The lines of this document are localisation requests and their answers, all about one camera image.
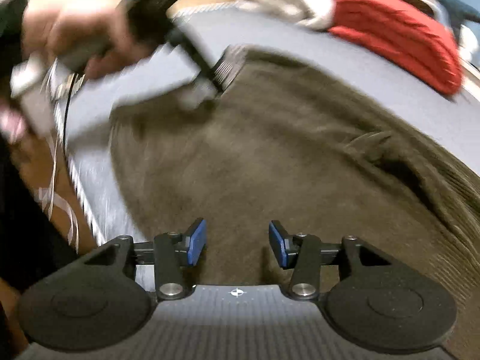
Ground olive knit pants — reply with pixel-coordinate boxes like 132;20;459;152
110;48;479;359

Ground person left hand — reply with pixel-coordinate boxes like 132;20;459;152
21;0;156;80

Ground person black clothed body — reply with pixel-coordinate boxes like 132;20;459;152
0;0;76;360

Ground red knit garment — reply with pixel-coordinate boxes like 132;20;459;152
329;0;462;96

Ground teal garment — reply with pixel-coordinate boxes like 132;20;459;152
437;0;479;42

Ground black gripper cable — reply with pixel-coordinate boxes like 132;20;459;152
62;74;80;159

